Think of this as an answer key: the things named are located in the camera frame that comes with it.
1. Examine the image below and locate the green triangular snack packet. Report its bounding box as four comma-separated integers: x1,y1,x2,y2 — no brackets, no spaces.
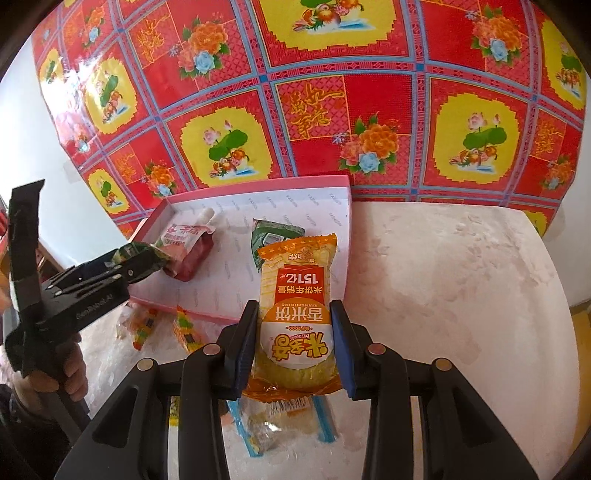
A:
250,219,305,271
105,242,169,268

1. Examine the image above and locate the orange rice cracker packet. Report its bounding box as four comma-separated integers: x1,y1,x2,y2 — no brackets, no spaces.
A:
243,234,342,403

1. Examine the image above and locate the clear colourful candy packet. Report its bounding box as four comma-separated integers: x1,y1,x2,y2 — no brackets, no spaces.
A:
115,302,161,351

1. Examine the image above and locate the peach jelly drink pouch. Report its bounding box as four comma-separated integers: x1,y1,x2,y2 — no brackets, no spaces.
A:
152,207,214,282

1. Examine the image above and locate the blue-edged clear pastry packet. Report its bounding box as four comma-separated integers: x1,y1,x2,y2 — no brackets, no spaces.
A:
226,396,338,458

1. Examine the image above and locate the left hand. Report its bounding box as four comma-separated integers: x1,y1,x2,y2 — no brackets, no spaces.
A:
12,333,88,416

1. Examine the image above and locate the long yellow green candy strip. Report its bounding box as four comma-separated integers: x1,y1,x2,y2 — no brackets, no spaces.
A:
172,306,204,354

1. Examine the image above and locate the pink shallow cardboard box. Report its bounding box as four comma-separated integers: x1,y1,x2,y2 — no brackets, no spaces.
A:
129,175,352,324

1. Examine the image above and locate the wooden furniture edge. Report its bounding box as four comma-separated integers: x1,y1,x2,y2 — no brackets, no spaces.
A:
571,302,590,449

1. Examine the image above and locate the red floral patterned cloth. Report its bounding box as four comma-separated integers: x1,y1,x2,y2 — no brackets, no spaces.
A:
32,0,587,235

